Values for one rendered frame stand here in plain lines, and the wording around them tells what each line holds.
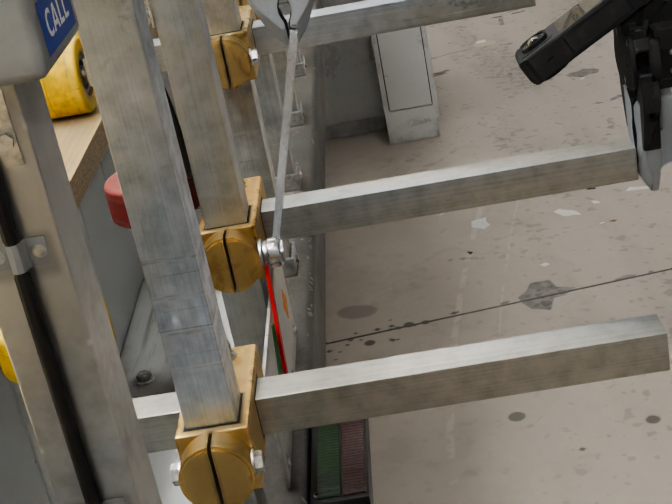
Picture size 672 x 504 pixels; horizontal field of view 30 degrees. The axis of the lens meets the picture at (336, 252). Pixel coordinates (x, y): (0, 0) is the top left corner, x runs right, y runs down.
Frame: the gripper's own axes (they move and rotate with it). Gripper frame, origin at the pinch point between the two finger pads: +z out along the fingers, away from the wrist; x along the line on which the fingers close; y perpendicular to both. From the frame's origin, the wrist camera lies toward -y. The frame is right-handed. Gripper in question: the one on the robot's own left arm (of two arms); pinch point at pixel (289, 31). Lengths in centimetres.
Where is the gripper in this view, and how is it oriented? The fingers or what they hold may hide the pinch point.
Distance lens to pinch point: 105.7
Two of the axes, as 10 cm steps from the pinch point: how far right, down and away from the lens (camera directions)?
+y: -0.1, -4.1, 9.1
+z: 1.8, 9.0, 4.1
